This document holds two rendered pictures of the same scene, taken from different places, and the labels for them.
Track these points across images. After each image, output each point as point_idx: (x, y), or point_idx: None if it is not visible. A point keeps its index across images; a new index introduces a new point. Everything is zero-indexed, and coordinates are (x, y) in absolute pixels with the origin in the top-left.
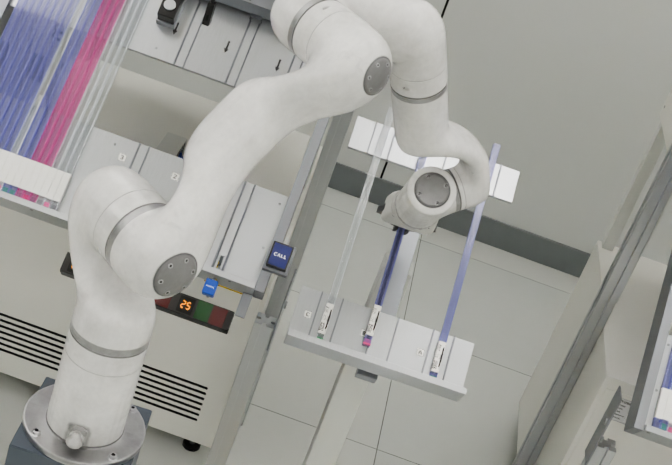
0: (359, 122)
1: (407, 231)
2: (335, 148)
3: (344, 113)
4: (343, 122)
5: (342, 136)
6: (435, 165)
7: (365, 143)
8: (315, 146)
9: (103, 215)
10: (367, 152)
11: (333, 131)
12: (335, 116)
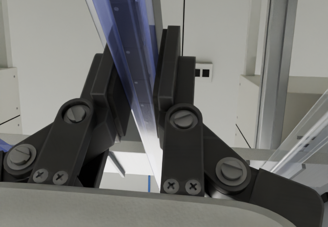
0: (317, 183)
1: (98, 94)
2: None
3: (278, 47)
4: (278, 37)
5: (275, 17)
6: (131, 160)
7: (306, 170)
8: None
9: None
10: (303, 166)
11: (288, 20)
12: (290, 42)
